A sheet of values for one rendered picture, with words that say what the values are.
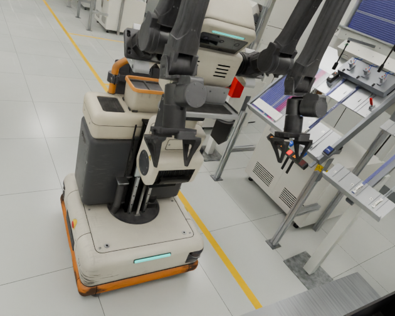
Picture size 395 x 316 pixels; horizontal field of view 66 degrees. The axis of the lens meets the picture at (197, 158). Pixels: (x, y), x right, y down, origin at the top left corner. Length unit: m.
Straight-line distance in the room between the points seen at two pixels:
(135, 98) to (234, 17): 0.58
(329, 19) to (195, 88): 0.47
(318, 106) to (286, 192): 1.58
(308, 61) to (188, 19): 0.42
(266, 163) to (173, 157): 1.50
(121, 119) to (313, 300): 0.97
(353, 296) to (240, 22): 0.86
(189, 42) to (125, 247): 1.03
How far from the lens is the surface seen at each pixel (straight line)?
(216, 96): 1.12
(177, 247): 1.58
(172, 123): 0.75
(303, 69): 1.01
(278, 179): 2.53
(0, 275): 1.76
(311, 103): 0.98
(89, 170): 1.48
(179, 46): 0.74
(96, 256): 1.46
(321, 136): 2.02
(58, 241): 1.87
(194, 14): 0.73
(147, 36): 0.85
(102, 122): 1.34
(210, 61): 1.06
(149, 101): 1.41
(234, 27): 0.99
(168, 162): 1.17
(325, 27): 1.00
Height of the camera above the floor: 1.43
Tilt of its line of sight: 31 degrees down
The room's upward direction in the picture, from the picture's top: 20 degrees clockwise
